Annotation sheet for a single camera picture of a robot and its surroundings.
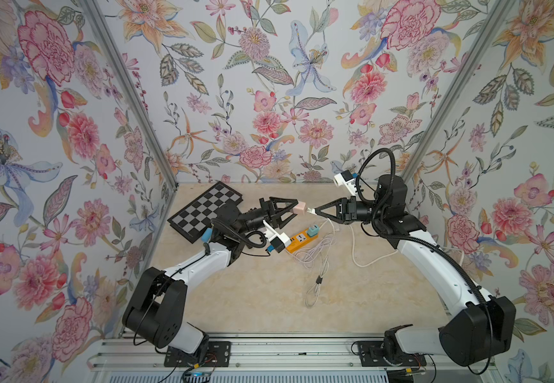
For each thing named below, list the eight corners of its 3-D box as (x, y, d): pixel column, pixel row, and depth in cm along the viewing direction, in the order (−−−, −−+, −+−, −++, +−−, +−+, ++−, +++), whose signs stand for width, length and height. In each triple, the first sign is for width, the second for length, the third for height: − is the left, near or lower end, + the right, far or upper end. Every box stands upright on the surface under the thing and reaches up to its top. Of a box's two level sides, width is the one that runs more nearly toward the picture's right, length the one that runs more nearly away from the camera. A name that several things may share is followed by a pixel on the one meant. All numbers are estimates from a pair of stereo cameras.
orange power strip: (289, 253, 98) (290, 250, 96) (283, 245, 100) (283, 242, 98) (316, 238, 103) (317, 234, 101) (310, 230, 105) (310, 227, 103)
